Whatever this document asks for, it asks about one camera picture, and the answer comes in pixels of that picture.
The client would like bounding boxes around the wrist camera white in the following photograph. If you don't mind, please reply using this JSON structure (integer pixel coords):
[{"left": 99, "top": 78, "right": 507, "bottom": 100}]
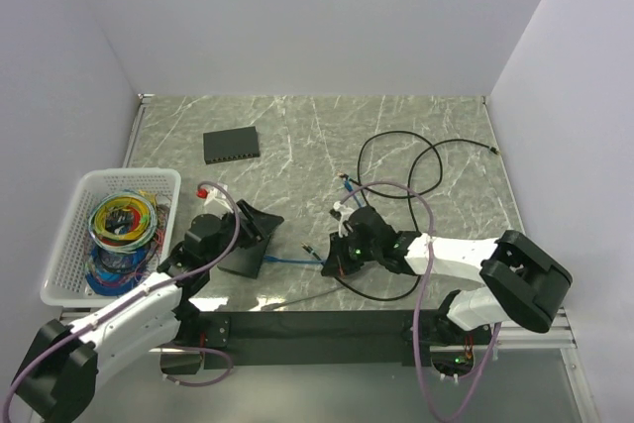
[
  {"left": 196, "top": 184, "right": 232, "bottom": 216},
  {"left": 330, "top": 201, "right": 355, "bottom": 238}
]

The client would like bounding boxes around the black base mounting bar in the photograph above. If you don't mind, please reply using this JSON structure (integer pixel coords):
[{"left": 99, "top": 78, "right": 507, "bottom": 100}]
[{"left": 162, "top": 309, "right": 447, "bottom": 377}]

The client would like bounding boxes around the aluminium rail frame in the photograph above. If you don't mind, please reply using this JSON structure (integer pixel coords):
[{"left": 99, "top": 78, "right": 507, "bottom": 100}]
[{"left": 496, "top": 308, "right": 577, "bottom": 350}]

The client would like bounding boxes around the white plastic mesh basket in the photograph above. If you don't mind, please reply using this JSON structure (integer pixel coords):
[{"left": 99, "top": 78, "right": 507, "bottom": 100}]
[{"left": 40, "top": 167, "right": 181, "bottom": 308}]

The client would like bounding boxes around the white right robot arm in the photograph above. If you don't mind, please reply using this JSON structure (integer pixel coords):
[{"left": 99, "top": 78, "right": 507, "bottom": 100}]
[{"left": 321, "top": 206, "right": 573, "bottom": 343}]

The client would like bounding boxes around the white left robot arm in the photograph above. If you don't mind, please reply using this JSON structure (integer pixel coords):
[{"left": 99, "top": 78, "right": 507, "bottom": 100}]
[{"left": 2, "top": 200, "right": 284, "bottom": 422}]

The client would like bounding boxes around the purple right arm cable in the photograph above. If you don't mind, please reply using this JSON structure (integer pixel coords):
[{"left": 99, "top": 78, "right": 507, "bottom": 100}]
[{"left": 341, "top": 180, "right": 499, "bottom": 422}]

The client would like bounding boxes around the black cable with gold plug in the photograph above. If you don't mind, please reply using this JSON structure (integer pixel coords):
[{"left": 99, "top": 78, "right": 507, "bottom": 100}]
[{"left": 300, "top": 243, "right": 328, "bottom": 264}]

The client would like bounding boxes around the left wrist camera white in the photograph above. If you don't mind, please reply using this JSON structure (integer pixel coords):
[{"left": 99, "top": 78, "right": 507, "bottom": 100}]
[{"left": 196, "top": 184, "right": 232, "bottom": 216}]

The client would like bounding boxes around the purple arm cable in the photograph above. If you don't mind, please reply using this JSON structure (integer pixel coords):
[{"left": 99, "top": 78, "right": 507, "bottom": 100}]
[
  {"left": 341, "top": 180, "right": 499, "bottom": 422},
  {"left": 0, "top": 180, "right": 242, "bottom": 419}
]

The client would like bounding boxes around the bundle of coloured wires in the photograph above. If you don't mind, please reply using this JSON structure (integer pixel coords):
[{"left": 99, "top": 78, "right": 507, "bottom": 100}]
[{"left": 83, "top": 187, "right": 174, "bottom": 285}]

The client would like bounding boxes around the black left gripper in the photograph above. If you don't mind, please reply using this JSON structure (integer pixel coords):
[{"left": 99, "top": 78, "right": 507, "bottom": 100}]
[{"left": 205, "top": 198, "right": 283, "bottom": 268}]

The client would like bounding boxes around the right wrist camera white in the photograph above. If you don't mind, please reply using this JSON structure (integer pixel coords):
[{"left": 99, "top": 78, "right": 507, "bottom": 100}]
[{"left": 330, "top": 201, "right": 355, "bottom": 238}]

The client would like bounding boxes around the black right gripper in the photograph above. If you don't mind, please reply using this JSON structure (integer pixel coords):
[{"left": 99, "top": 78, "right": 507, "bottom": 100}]
[{"left": 321, "top": 228, "right": 381, "bottom": 276}]

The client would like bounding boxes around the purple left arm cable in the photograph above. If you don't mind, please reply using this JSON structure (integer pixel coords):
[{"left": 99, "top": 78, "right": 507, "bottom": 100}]
[{"left": 0, "top": 180, "right": 242, "bottom": 419}]

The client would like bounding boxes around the dark grey network switch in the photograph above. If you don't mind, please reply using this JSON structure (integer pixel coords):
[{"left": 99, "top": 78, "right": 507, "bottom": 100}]
[{"left": 216, "top": 238, "right": 270, "bottom": 279}]

